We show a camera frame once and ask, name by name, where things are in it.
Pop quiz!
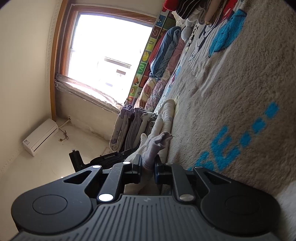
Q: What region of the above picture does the white wall air conditioner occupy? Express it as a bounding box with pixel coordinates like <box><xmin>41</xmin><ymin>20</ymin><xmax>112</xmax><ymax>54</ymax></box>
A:
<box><xmin>23</xmin><ymin>118</ymin><xmax>59</xmax><ymax>157</ymax></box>

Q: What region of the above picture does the white floral quilted pajama garment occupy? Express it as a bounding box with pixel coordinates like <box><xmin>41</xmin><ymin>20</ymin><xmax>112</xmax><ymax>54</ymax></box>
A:
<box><xmin>124</xmin><ymin>99</ymin><xmax>176</xmax><ymax>195</ymax></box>

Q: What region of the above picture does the red striped folded clothes stack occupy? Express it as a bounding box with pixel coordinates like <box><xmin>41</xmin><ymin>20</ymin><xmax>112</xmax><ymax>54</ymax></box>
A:
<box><xmin>164</xmin><ymin>0</ymin><xmax>238</xmax><ymax>25</ymax></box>

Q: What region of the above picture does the light blue plush toy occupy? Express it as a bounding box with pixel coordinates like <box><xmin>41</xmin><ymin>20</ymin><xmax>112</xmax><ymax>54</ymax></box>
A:
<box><xmin>181</xmin><ymin>20</ymin><xmax>195</xmax><ymax>42</ymax></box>

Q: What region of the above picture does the pink purple floral bedding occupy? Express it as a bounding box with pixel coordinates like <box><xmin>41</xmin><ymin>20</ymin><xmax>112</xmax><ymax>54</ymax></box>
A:
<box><xmin>143</xmin><ymin>38</ymin><xmax>185</xmax><ymax>112</ymax></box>

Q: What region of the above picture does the blue folded blanket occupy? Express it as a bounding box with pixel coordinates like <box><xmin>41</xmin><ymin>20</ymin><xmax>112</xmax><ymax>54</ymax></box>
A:
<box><xmin>149</xmin><ymin>26</ymin><xmax>181</xmax><ymax>80</ymax></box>

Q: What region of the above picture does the colourful alphabet play mat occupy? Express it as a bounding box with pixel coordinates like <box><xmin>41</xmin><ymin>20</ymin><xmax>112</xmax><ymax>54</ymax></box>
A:
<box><xmin>125</xmin><ymin>7</ymin><xmax>176</xmax><ymax>105</ymax></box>

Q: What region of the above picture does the grey purple folded clothes stack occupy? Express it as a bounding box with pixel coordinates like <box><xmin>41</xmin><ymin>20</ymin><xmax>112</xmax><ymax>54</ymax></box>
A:
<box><xmin>109</xmin><ymin>104</ymin><xmax>157</xmax><ymax>152</ymax></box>

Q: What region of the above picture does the window curtain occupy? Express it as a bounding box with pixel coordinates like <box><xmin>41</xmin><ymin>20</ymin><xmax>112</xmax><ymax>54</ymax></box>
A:
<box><xmin>54</xmin><ymin>73</ymin><xmax>123</xmax><ymax>113</ymax></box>

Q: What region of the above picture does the Mickey Mouse plush blanket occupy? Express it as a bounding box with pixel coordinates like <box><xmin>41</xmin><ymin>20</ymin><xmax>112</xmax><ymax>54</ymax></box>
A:
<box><xmin>163</xmin><ymin>1</ymin><xmax>295</xmax><ymax>240</ymax></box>

